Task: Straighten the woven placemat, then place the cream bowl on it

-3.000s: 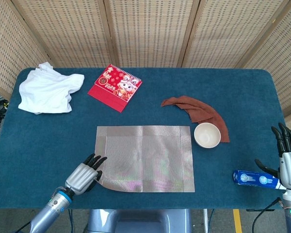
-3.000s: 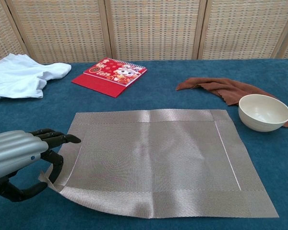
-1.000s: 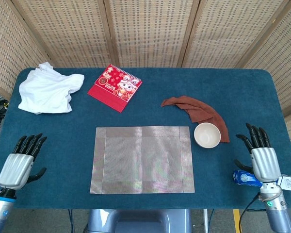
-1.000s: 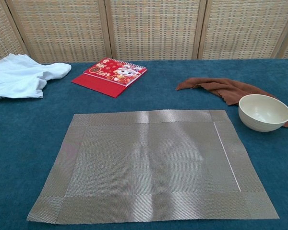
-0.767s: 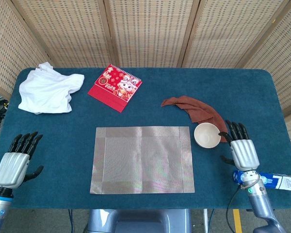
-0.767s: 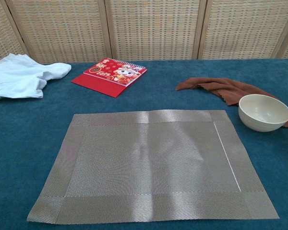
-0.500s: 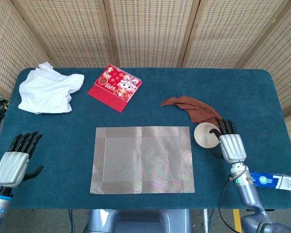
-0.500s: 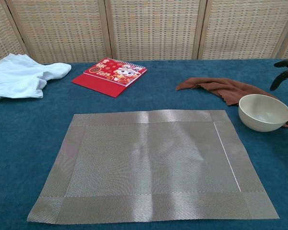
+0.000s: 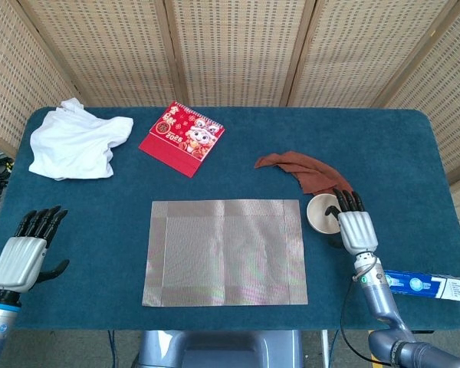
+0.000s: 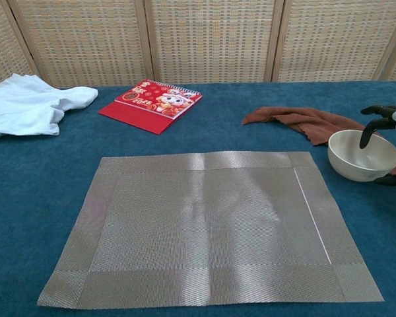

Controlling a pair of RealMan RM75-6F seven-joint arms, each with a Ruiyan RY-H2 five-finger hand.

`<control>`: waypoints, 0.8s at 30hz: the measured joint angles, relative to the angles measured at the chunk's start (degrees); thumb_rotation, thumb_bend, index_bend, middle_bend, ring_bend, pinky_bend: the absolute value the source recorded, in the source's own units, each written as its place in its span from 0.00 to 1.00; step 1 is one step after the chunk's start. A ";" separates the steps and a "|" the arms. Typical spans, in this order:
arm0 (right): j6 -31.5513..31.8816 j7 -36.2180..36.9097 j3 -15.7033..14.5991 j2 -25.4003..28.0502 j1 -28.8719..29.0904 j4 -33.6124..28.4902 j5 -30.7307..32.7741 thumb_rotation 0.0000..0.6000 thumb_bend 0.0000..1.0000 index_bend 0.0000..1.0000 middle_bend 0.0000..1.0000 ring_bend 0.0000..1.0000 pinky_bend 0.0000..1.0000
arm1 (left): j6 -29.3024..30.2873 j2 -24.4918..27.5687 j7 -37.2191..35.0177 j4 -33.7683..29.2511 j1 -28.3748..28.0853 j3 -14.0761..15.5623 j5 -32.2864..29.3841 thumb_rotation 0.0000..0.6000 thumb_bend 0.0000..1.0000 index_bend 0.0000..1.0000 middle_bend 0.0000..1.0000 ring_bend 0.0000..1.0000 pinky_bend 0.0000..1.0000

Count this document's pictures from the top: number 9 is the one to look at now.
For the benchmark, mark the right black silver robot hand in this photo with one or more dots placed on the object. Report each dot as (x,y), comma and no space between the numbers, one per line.
(358,232)

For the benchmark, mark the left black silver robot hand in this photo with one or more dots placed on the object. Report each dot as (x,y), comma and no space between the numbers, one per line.
(17,262)

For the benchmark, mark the light cream bowl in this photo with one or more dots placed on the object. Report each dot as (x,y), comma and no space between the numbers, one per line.
(317,219)

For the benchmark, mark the silver woven placemat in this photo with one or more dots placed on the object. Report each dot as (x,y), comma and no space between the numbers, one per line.
(226,253)

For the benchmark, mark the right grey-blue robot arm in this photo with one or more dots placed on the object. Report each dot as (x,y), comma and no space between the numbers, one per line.
(379,303)

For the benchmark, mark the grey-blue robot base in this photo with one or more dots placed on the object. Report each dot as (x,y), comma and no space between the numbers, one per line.
(222,350)

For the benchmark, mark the brown cloth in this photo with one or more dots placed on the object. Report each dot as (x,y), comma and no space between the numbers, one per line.
(314,172)

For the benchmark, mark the blue toothpaste box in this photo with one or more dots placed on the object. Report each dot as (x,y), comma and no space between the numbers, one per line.
(425,285)

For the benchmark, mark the teal table carpet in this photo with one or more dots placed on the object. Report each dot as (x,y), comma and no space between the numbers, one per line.
(99,230)

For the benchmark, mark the silver table leg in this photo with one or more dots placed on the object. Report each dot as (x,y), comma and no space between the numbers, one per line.
(324,349)

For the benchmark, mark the white crumpled cloth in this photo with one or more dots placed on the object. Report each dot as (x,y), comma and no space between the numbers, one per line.
(73,145)

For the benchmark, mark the red desk calendar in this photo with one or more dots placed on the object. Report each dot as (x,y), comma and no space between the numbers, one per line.
(180,138)

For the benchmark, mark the bamboo folding screen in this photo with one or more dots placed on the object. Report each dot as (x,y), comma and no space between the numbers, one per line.
(234,50)

